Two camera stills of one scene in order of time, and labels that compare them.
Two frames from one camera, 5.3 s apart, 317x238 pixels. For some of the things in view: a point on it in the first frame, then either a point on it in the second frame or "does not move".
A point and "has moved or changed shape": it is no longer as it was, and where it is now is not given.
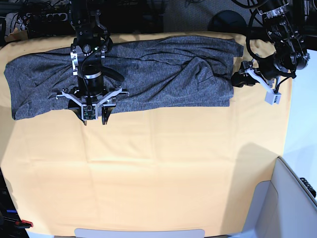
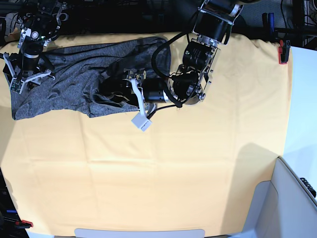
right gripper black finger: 238,80 to 117,84
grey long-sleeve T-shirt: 164,73 has moved or changed shape
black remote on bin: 309,186 does not move
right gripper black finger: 248,81 to 117,98
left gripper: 90,92 to 25,67
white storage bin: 283,207 does not move
